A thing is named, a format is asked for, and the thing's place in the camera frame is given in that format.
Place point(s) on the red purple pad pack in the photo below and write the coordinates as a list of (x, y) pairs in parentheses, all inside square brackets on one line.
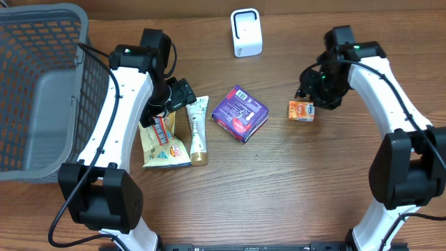
[(240, 114)]

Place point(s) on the grey plastic shopping basket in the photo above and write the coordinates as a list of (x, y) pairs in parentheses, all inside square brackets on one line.
[(51, 91)]

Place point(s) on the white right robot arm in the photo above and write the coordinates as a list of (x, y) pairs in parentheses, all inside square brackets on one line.
[(408, 170)]

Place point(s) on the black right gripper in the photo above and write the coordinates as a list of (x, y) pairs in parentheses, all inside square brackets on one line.
[(308, 86)]

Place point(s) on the small orange box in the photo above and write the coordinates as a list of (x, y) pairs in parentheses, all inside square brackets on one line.
[(301, 111)]

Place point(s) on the yellow snack packet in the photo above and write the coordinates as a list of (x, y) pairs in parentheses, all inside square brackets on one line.
[(162, 149)]

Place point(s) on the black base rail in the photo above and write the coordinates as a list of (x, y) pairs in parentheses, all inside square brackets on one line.
[(314, 246)]

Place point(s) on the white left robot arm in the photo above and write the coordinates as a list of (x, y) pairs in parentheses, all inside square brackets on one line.
[(98, 189)]

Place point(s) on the white barcode scanner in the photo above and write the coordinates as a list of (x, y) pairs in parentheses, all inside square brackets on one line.
[(246, 32)]

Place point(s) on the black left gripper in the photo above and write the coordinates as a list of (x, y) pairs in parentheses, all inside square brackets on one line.
[(184, 95)]

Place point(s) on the white cream tube gold cap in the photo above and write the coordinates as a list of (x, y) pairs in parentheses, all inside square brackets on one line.
[(197, 117)]

